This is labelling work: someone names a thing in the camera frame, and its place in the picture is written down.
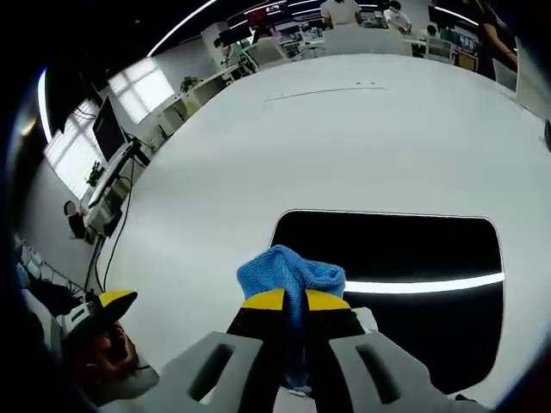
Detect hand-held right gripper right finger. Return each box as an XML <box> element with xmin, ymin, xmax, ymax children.
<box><xmin>302</xmin><ymin>288</ymin><xmax>432</xmax><ymax>413</ymax></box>

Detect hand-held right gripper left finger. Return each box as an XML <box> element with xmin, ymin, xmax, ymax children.
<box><xmin>158</xmin><ymin>287</ymin><xmax>288</xmax><ymax>413</ymax></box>

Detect blue cleaning cloth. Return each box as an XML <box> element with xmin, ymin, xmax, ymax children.
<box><xmin>237</xmin><ymin>243</ymin><xmax>347</xmax><ymax>388</ymax></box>

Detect person's left hand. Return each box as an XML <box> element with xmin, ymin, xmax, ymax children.
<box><xmin>64</xmin><ymin>322</ymin><xmax>141</xmax><ymax>382</ymax></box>

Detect dark round stool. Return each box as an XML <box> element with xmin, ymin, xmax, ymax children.
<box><xmin>63</xmin><ymin>200</ymin><xmax>89</xmax><ymax>239</ymax></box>

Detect side desk with monitor stand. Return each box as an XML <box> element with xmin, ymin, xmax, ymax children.
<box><xmin>87</xmin><ymin>138</ymin><xmax>152</xmax><ymax>210</ymax></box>

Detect leafy green plant by window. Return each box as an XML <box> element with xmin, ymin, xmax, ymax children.
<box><xmin>84</xmin><ymin>160</ymin><xmax>105</xmax><ymax>187</ymax></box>

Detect black computer monitor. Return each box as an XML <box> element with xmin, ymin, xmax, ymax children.
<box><xmin>91</xmin><ymin>96</ymin><xmax>129</xmax><ymax>161</ymax></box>

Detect white window blinds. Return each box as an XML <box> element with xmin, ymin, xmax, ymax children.
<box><xmin>42</xmin><ymin>58</ymin><xmax>176</xmax><ymax>201</ymax></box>

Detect curved ceiling light strip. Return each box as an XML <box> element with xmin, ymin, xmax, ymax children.
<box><xmin>146</xmin><ymin>0</ymin><xmax>219</xmax><ymax>58</ymax></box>

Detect white office chair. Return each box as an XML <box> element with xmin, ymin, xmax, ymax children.
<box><xmin>252</xmin><ymin>37</ymin><xmax>286</xmax><ymax>69</ymax></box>

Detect white low partition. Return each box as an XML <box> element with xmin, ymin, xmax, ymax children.
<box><xmin>321</xmin><ymin>27</ymin><xmax>413</xmax><ymax>58</ymax></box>

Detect black cable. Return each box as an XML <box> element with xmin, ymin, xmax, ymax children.
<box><xmin>102</xmin><ymin>161</ymin><xmax>135</xmax><ymax>293</ymax></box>

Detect red wall screen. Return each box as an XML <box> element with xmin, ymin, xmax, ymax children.
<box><xmin>252</xmin><ymin>7</ymin><xmax>279</xmax><ymax>25</ymax></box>

